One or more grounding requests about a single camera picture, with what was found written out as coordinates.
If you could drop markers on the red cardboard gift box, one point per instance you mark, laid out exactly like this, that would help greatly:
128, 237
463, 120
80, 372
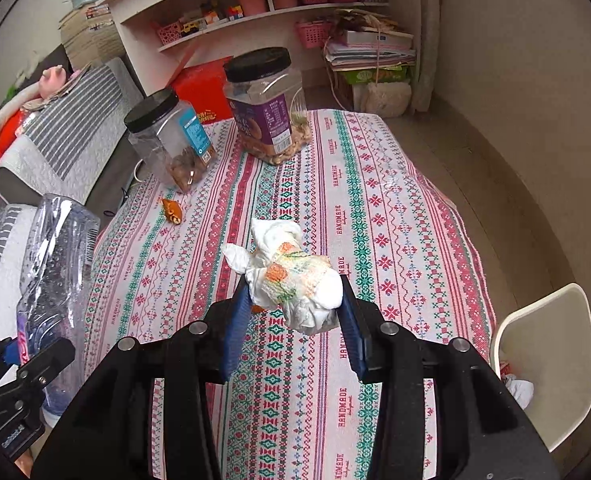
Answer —
202, 86

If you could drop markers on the nut jar with purple label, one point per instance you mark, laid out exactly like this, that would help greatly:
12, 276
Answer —
267, 100

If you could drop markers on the pink plastic basket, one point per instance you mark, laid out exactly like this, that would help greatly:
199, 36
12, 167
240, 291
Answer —
313, 34

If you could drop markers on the red orange plush cushion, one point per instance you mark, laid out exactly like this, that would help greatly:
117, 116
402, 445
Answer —
11, 130

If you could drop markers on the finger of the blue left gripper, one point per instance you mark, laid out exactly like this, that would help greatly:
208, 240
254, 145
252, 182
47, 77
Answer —
12, 354

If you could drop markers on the grey striped sofa cover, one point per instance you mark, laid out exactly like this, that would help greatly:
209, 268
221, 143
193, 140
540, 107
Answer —
65, 129

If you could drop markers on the patterned red green tablecloth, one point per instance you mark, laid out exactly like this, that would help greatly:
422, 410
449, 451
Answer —
350, 207

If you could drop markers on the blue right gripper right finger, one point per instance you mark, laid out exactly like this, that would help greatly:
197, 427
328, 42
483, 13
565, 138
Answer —
356, 333

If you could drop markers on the white bookshelf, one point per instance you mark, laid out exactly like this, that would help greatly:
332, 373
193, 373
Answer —
161, 37

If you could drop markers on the white sack on floor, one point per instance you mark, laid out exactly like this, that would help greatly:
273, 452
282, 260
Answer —
387, 100

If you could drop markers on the clear jar with blue label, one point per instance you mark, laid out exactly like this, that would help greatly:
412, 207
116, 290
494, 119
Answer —
167, 134

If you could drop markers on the stained tissue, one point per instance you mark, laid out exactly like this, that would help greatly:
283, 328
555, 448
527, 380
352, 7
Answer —
283, 276

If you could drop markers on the stack of papers and folders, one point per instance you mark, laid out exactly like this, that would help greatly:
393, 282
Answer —
363, 40

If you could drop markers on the grey sofa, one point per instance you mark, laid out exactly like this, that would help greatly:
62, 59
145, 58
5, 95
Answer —
50, 150

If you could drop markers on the white tissue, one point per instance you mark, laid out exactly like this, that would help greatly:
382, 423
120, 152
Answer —
521, 390

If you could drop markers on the clear plastic water bottle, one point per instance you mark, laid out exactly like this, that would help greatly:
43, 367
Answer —
54, 290

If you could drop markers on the white plastic trash bin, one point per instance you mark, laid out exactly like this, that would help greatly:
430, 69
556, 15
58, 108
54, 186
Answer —
548, 343

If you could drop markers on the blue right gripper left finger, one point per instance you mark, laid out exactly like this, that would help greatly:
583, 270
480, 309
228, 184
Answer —
236, 319

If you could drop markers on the pink plush toy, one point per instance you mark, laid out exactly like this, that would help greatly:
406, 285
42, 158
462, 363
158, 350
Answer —
55, 81

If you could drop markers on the small orange peel piece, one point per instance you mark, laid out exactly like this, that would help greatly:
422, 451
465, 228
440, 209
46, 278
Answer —
172, 211

